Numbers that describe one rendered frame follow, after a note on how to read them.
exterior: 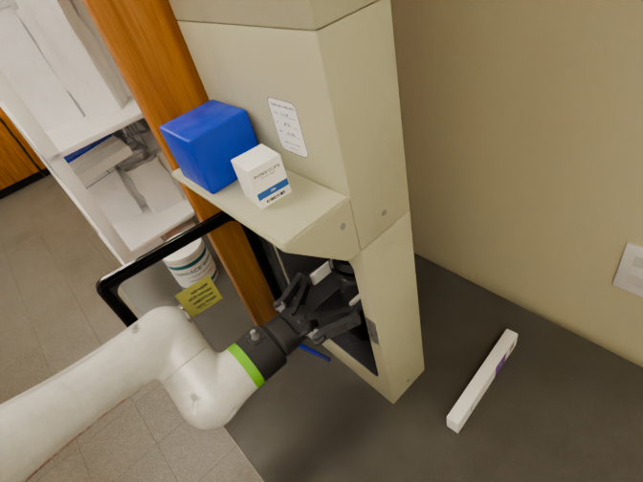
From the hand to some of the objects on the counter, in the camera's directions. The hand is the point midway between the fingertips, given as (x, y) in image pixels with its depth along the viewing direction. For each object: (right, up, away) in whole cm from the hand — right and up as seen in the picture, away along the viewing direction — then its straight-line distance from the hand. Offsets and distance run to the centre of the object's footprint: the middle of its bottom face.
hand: (348, 278), depth 86 cm
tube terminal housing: (+9, -15, +19) cm, 26 cm away
